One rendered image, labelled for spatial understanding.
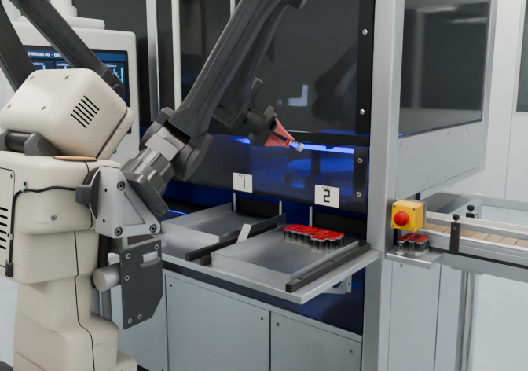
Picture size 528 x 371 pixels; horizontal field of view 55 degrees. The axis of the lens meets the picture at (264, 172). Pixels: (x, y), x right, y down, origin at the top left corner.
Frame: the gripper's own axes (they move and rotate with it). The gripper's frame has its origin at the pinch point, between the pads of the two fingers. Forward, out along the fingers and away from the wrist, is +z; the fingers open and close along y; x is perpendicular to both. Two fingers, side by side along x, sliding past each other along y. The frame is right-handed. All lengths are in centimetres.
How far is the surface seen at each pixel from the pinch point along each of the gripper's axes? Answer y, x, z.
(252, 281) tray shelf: -29.7, -21.9, 4.3
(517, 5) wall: 144, 376, 288
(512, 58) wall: 101, 360, 314
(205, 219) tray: -49, 34, 6
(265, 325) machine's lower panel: -66, 12, 39
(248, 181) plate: -28.1, 32.4, 10.7
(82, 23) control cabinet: -18, 68, -60
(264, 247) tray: -32.3, 1.8, 14.2
